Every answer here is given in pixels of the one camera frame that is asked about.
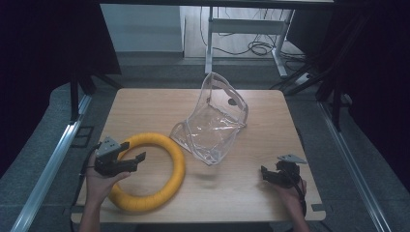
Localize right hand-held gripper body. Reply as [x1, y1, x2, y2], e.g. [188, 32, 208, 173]
[274, 154, 308, 189]

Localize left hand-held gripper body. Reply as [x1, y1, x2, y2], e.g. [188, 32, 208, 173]
[94, 136, 139, 178]

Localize yellow foam ring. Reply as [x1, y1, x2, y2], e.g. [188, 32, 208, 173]
[107, 132, 187, 214]

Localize clear plastic bag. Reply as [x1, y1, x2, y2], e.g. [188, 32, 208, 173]
[169, 72, 249, 166]

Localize person's right hand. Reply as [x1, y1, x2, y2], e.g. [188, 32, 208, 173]
[272, 179, 308, 211]

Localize person's left hand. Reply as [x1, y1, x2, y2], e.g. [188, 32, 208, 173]
[84, 154, 132, 207]

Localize black metal stand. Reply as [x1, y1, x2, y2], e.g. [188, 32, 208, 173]
[69, 72, 124, 123]
[270, 13, 371, 132]

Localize white power strip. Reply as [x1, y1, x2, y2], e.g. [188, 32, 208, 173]
[294, 72, 314, 87]

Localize dark curtain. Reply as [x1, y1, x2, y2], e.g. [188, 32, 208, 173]
[317, 0, 410, 186]
[0, 0, 123, 179]

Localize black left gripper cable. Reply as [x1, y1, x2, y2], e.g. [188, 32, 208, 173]
[69, 142, 103, 232]

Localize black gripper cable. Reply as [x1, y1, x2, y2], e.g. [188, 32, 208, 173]
[69, 142, 103, 232]
[289, 175, 308, 218]

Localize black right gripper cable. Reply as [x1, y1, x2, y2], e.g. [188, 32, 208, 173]
[289, 175, 308, 218]

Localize black floor bracket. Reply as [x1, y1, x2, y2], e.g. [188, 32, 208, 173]
[71, 125, 95, 149]

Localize aluminium rail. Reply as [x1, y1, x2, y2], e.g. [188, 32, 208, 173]
[316, 100, 393, 232]
[10, 94, 93, 232]

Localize black cables on floor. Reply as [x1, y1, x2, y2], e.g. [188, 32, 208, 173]
[198, 6, 308, 66]

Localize white metal desk frame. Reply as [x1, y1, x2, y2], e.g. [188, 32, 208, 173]
[204, 6, 296, 78]

